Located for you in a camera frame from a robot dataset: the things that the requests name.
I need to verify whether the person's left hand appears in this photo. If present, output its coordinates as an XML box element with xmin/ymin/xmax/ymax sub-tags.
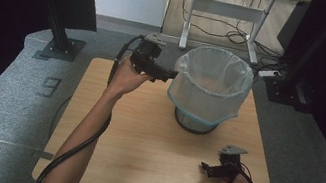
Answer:
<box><xmin>103</xmin><ymin>54</ymin><xmax>158</xmax><ymax>104</ymax></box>

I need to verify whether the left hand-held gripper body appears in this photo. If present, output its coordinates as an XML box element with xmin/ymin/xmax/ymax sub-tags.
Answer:
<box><xmin>127</xmin><ymin>29</ymin><xmax>169</xmax><ymax>79</ymax></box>

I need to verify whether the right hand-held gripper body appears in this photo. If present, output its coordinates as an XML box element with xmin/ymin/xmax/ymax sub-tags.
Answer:
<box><xmin>212</xmin><ymin>142</ymin><xmax>249</xmax><ymax>183</ymax></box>

